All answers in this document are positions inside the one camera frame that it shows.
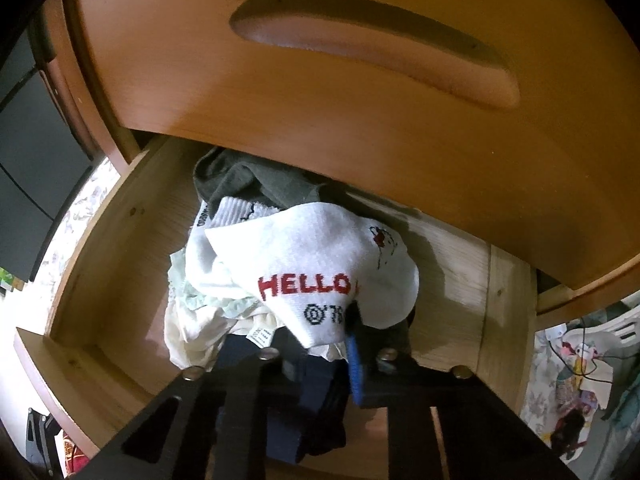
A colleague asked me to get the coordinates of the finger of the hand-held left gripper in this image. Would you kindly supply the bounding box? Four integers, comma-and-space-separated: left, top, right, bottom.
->
27, 407, 63, 471

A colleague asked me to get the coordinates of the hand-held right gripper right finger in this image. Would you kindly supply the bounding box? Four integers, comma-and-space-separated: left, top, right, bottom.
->
345, 332, 558, 480

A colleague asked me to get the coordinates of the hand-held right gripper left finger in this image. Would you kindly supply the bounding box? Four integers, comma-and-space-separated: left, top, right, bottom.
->
87, 332, 306, 480

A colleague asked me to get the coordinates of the navy garment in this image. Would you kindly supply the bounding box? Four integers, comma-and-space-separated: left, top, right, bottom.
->
215, 330, 351, 463

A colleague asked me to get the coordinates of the cream garment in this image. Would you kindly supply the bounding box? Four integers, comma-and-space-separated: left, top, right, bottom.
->
165, 305, 281, 371

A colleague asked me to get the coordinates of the white printed sock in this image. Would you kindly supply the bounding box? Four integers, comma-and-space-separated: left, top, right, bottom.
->
186, 197, 273, 306
205, 202, 420, 348

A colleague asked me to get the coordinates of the dark green garment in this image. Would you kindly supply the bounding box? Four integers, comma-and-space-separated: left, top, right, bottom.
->
194, 147, 351, 211

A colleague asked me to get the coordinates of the green printed box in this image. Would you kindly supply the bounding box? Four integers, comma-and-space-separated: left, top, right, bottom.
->
0, 265, 23, 297

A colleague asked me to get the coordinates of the grey floral blanket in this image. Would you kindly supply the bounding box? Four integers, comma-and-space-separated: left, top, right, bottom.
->
30, 157, 640, 480

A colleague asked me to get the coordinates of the colourful printed cloth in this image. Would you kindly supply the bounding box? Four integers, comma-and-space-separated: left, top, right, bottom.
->
545, 340, 623, 461

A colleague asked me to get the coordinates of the white plastic rack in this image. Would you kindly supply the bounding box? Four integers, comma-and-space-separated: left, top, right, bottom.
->
545, 305, 640, 357

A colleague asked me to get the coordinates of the wooden nightstand with drawers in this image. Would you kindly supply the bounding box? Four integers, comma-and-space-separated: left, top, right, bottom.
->
62, 0, 640, 291

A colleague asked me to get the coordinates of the teal garment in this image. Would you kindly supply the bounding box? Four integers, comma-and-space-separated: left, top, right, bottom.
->
600, 380, 640, 461

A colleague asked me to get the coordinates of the black cable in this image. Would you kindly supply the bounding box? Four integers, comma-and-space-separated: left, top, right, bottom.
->
550, 330, 640, 387

